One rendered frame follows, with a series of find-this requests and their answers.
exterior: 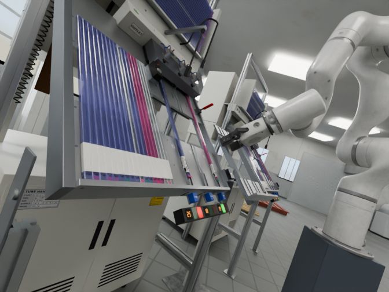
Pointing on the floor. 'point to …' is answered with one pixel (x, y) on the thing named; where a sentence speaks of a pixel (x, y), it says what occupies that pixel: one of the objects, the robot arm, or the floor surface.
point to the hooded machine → (381, 222)
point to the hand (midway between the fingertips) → (228, 144)
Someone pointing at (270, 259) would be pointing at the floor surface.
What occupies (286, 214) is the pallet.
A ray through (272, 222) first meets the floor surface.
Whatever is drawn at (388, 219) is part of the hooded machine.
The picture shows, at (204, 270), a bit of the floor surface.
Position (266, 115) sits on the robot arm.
